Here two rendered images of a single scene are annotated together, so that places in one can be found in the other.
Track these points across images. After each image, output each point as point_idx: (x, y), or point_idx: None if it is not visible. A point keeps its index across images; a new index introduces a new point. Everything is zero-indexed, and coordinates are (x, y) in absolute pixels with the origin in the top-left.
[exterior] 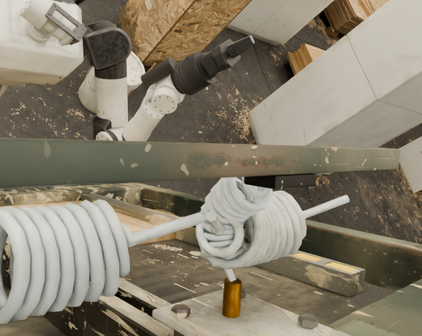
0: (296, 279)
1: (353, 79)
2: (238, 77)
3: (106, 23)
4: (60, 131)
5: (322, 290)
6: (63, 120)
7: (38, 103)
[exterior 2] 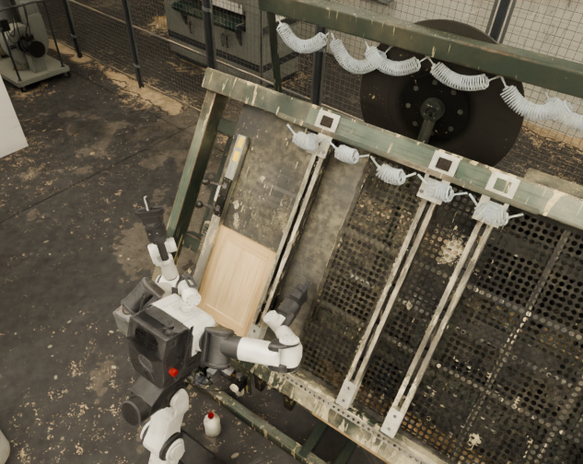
0: (244, 158)
1: None
2: None
3: (132, 301)
4: (57, 449)
5: (249, 147)
6: (42, 457)
7: None
